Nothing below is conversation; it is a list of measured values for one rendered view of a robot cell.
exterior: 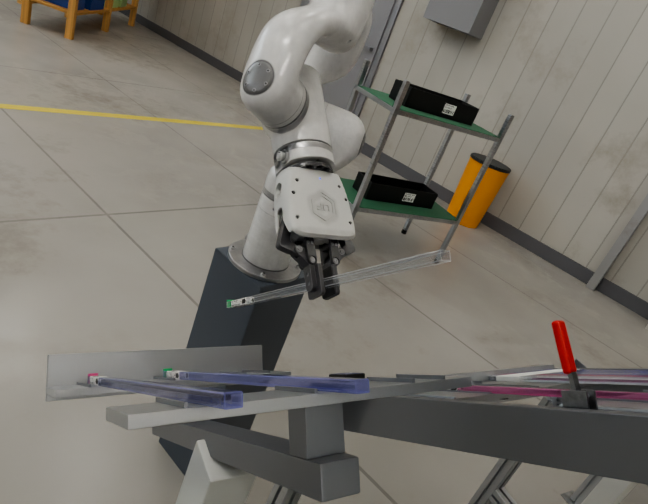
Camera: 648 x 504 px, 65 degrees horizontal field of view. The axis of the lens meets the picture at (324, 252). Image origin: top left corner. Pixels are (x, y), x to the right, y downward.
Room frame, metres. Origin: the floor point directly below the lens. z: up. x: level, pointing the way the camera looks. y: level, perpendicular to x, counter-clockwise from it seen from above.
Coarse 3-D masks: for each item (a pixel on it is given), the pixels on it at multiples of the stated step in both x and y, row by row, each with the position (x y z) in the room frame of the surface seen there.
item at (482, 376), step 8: (512, 368) 1.05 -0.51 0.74; (520, 368) 1.07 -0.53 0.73; (528, 368) 1.08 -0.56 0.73; (536, 368) 1.10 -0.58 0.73; (544, 368) 1.12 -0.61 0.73; (552, 368) 1.14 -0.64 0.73; (472, 376) 0.96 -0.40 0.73; (480, 376) 0.98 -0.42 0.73; (496, 400) 0.97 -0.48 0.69; (504, 400) 0.99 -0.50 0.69; (512, 400) 1.00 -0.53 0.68
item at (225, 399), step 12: (108, 384) 0.47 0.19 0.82; (120, 384) 0.44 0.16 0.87; (132, 384) 0.41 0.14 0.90; (144, 384) 0.38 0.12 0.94; (156, 384) 0.36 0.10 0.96; (168, 384) 0.35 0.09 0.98; (180, 384) 0.35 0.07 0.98; (156, 396) 0.35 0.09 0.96; (168, 396) 0.33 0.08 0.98; (180, 396) 0.31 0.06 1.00; (192, 396) 0.30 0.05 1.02; (204, 396) 0.28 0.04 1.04; (216, 396) 0.27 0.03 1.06; (228, 396) 0.27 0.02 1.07; (240, 396) 0.27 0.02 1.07; (228, 408) 0.26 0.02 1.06
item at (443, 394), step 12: (480, 384) 0.89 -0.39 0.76; (492, 384) 0.88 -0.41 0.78; (504, 384) 0.86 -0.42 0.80; (516, 384) 0.88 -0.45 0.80; (528, 384) 0.88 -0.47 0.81; (540, 384) 0.87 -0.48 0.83; (552, 384) 0.86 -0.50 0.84; (564, 384) 0.86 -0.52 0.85; (588, 384) 0.91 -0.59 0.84; (420, 396) 0.70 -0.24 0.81; (432, 396) 0.71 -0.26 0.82; (444, 396) 0.70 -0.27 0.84; (456, 396) 0.71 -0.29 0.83; (468, 396) 0.71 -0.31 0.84; (480, 396) 0.72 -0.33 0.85; (492, 396) 0.73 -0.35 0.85; (504, 396) 0.75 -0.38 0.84
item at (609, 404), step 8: (600, 400) 0.62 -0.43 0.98; (608, 400) 0.62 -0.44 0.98; (616, 400) 0.61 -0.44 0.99; (624, 400) 0.61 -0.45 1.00; (632, 400) 0.60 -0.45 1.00; (640, 400) 0.60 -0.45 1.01; (600, 408) 0.54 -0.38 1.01; (608, 408) 0.54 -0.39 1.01; (616, 408) 0.53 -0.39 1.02; (624, 408) 0.53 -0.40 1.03; (632, 408) 0.54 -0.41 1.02; (640, 408) 0.54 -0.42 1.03
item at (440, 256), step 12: (432, 252) 0.46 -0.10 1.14; (444, 252) 0.46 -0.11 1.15; (384, 264) 0.51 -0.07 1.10; (396, 264) 0.49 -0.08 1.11; (408, 264) 0.48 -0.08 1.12; (420, 264) 0.47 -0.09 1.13; (432, 264) 0.47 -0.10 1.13; (336, 276) 0.56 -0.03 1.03; (348, 276) 0.54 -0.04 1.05; (360, 276) 0.53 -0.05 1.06; (372, 276) 0.52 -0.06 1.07; (288, 288) 0.63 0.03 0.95; (300, 288) 0.61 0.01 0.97; (252, 300) 0.69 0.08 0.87; (264, 300) 0.67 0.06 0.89
